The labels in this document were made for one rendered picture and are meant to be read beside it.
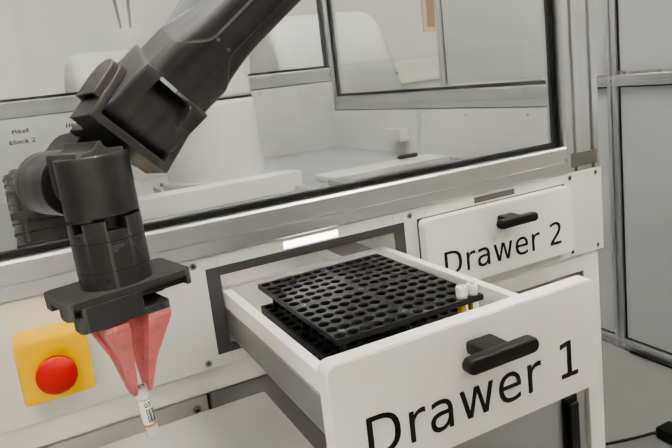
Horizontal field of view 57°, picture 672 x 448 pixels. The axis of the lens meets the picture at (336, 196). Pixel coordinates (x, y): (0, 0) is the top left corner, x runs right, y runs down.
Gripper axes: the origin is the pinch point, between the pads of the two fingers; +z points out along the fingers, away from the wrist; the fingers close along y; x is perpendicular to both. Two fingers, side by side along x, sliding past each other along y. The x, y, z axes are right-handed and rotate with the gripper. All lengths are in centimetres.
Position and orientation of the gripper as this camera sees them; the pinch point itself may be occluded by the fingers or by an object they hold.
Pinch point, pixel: (139, 382)
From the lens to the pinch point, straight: 57.6
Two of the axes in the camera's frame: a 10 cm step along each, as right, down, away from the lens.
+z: 1.4, 9.7, 1.8
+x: 6.2, 0.5, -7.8
